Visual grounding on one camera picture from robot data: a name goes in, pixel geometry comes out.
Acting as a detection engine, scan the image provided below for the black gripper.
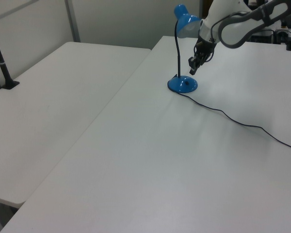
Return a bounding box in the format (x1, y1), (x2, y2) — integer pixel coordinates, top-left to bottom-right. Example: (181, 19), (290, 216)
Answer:
(188, 38), (215, 75)

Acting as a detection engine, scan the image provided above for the blue desk lamp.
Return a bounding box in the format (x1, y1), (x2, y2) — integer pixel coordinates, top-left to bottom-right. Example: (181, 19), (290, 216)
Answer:
(166, 4), (202, 94)

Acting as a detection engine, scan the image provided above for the black lamp power cable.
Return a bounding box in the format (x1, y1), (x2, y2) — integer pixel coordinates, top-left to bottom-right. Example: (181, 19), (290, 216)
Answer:
(173, 74), (291, 153)

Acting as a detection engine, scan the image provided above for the dark lab equipment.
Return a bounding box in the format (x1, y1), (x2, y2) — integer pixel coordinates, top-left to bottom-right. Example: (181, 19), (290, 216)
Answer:
(248, 23), (289, 45)

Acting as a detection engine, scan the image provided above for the black pole with white band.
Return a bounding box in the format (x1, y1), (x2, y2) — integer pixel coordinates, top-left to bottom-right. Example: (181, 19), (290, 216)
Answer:
(0, 21), (20, 90)

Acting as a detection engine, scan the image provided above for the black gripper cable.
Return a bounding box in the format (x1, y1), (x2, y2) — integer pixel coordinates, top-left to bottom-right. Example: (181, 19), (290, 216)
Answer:
(210, 12), (245, 42)

